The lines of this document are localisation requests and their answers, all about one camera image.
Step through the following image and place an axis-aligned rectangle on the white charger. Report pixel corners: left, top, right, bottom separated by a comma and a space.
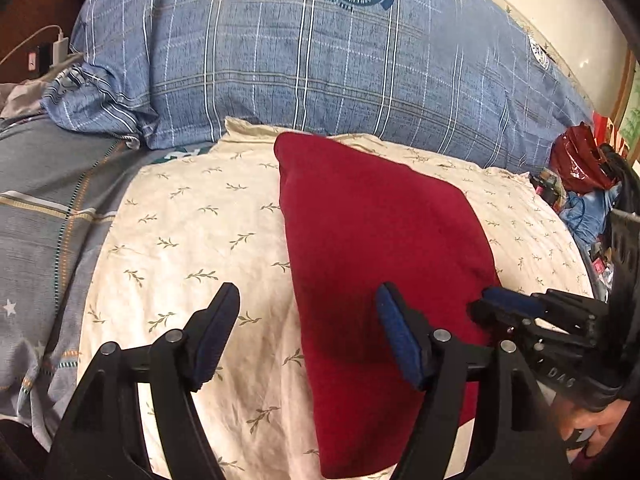
50, 34, 71, 68

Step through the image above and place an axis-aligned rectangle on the dark small packet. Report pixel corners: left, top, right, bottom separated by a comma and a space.
529, 170, 568, 206

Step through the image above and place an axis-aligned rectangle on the blue plaid quilt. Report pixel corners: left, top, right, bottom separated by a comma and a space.
42, 0, 596, 171

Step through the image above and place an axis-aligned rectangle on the cream leaf-print pillow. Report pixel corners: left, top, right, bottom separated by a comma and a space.
77, 117, 598, 480

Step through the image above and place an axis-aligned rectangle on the red garment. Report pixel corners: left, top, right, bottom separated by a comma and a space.
273, 131, 503, 479

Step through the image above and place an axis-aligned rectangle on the blue cloth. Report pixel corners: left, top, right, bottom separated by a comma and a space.
559, 185, 623, 251

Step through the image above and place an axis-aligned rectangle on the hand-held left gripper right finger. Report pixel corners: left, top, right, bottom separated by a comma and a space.
376, 282, 573, 480

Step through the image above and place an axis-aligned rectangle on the person's right hand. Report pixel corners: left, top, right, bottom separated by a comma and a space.
559, 394, 640, 480

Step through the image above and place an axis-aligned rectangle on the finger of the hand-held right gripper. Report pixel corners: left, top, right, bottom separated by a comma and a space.
481, 287, 553, 320
467, 299, 538, 343

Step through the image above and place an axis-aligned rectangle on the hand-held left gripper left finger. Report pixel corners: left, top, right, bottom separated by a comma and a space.
42, 282, 242, 480

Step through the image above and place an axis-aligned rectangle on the white cable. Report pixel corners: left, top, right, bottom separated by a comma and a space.
0, 25, 63, 66

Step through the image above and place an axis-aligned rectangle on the green printed panel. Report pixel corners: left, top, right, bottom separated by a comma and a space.
607, 60, 640, 166

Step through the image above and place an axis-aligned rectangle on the grey striped bedsheet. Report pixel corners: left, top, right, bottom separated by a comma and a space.
0, 115, 216, 451

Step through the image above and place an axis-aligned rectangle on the red plastic bag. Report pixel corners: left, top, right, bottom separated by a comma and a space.
550, 122, 621, 193

